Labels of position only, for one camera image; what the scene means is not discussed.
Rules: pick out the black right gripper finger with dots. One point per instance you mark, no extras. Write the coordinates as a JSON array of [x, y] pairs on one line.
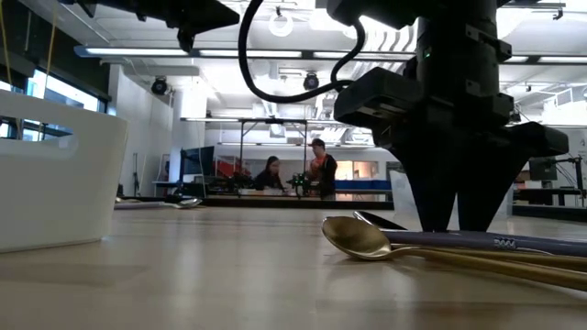
[[433, 192], [483, 192]]

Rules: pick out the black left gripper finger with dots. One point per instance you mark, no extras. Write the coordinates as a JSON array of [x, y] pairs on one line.
[[211, 13], [211, 24]]

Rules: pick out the gold metal spoon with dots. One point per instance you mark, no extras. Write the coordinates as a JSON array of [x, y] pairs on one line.
[[357, 238], [527, 259], [124, 200]]

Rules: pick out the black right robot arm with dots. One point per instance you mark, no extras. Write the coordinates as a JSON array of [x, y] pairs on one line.
[[390, 11]]

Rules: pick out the long ceiling light strip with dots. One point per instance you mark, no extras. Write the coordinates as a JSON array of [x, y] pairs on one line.
[[137, 51]]

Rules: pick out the black ceiling spotlight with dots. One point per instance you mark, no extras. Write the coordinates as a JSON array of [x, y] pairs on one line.
[[311, 81], [159, 86]]

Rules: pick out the black monitor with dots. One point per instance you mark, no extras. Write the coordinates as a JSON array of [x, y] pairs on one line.
[[197, 160], [543, 169]]

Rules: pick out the blue storage crate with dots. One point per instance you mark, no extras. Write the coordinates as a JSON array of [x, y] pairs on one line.
[[362, 184]]

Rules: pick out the white ceiling ducts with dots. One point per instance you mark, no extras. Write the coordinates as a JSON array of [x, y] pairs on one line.
[[390, 41]]

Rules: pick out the person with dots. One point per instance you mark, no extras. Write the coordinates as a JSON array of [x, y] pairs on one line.
[[323, 167], [270, 173]]

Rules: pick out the background robot with green light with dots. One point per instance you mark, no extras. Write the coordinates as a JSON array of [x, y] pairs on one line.
[[298, 181]]

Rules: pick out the window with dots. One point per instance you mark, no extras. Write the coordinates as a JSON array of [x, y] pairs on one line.
[[59, 91]]

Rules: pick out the white plastic bin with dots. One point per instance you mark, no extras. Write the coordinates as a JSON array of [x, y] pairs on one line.
[[59, 183]]

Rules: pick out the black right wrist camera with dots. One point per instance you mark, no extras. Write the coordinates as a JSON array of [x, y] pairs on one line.
[[376, 98]]

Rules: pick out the black workcell frame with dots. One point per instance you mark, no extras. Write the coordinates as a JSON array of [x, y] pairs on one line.
[[273, 121]]

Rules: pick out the black metal table frame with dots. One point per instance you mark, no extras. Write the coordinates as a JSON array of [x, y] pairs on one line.
[[293, 203]]

